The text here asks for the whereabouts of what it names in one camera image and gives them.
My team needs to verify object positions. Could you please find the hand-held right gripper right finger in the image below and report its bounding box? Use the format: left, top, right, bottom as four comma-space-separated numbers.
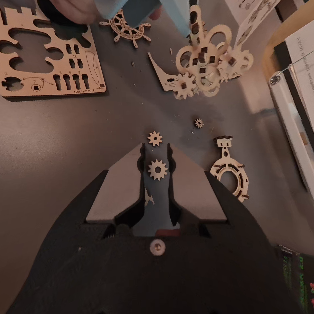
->
167, 143, 228, 227

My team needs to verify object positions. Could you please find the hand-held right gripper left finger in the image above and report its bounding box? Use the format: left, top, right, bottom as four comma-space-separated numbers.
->
85, 143, 146, 228

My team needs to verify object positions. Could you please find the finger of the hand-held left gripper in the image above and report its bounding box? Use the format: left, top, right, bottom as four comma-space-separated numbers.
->
160, 0, 192, 38

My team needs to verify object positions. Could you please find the wooden gear with round hole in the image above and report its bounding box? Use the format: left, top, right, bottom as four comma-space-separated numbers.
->
148, 159, 169, 181

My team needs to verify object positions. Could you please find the wooden model axle assembly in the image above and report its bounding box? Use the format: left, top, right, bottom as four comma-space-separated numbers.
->
172, 4, 255, 100

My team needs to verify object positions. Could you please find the person's left hand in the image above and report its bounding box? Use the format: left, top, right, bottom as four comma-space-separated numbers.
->
36, 0, 163, 24

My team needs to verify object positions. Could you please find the wooden steering wheel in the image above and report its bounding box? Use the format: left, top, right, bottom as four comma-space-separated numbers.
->
99, 9, 152, 49

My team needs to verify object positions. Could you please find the wooden antler-shaped piece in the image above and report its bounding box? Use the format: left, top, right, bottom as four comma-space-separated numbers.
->
144, 187, 154, 207

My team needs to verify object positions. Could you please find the wooden sheet offcut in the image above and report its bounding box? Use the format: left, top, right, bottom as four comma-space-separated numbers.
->
147, 52, 180, 93

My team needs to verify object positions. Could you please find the wooden gear with square hole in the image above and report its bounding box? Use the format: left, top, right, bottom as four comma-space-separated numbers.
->
147, 131, 164, 147

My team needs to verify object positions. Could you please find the wooden sheet with large cutouts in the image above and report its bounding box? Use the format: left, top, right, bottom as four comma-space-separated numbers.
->
0, 5, 107, 98

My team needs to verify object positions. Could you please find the folded instruction booklet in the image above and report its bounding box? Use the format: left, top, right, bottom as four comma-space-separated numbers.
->
234, 0, 280, 51

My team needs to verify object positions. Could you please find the light wooden board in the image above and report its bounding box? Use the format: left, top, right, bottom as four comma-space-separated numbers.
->
262, 21, 314, 74

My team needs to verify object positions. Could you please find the white stand bar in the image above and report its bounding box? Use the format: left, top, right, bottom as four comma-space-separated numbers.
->
269, 71, 314, 193

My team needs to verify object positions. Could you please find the black kit box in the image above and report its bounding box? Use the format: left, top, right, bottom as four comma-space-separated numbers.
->
274, 244, 314, 314

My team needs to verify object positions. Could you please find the wooden ring part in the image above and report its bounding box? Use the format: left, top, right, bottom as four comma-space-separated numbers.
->
210, 136, 250, 203

